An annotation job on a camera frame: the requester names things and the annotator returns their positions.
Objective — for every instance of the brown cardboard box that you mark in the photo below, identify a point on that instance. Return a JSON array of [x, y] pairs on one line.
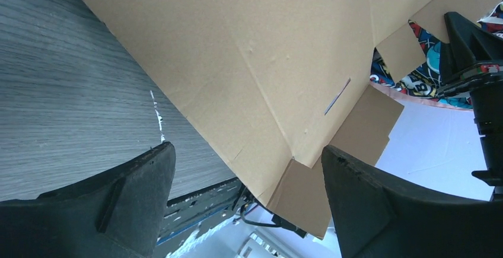
[[269, 83]]

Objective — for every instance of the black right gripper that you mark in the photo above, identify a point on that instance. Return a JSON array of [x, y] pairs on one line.
[[471, 66]]

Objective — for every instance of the colourful cartoon print garment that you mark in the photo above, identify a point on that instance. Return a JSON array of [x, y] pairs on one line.
[[421, 85]]

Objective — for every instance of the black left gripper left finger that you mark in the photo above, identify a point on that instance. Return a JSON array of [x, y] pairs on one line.
[[116, 213]]

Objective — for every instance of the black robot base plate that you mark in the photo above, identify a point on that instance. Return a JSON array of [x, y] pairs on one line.
[[188, 218]]

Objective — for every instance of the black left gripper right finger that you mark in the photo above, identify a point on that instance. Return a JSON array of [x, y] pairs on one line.
[[377, 214]]

